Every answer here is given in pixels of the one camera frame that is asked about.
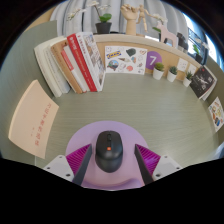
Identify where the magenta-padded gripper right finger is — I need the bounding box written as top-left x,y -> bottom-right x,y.
134,143 -> 184,185

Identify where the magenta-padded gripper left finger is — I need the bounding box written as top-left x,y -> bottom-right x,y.
43,143 -> 93,187

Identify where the black computer mouse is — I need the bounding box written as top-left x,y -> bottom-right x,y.
94,130 -> 124,174

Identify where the purple mouse pad with wrist rest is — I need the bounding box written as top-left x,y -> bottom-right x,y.
65,120 -> 150,191

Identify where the beige booklet with red text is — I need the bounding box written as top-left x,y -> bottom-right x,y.
7,79 -> 60,160

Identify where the colourful food sticker sheet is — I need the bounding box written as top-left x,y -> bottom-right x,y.
207,96 -> 224,133

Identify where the small succulent in white pot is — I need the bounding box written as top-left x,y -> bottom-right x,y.
182,70 -> 194,88
152,62 -> 166,81
166,65 -> 179,83

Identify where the brown kraft book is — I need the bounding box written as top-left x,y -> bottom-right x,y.
50,39 -> 84,95

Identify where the black cover book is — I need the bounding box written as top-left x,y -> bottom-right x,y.
188,65 -> 216,100

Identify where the thick white book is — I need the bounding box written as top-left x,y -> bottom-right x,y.
33,36 -> 71,98

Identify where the round purple number sign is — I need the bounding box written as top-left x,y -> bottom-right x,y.
145,50 -> 163,71

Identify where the red-spined book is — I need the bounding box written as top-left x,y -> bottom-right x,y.
66,33 -> 98,93

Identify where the white sticker sheet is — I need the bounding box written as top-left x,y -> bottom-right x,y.
104,45 -> 148,76

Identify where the green desk divider panel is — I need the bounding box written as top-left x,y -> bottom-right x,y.
0,19 -> 68,158
203,49 -> 224,144

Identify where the white orchid in black pot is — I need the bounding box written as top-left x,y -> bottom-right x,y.
192,38 -> 209,64
66,0 -> 113,35

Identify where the dark wooden horse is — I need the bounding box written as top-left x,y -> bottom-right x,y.
176,32 -> 190,52

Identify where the light wooden ledge shelf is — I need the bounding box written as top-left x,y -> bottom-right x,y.
93,32 -> 209,83

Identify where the pink wooden horse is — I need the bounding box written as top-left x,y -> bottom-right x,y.
155,21 -> 180,49

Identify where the wooden hand model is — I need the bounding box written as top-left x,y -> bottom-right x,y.
120,3 -> 139,36

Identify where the grey curtain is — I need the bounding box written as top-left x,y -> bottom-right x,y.
49,0 -> 189,39

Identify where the white orchid behind horses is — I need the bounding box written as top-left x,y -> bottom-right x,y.
150,13 -> 169,34

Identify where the wooden artist mannequin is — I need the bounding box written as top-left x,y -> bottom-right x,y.
136,3 -> 152,34

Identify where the window with dark frame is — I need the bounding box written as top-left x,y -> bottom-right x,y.
181,11 -> 214,54

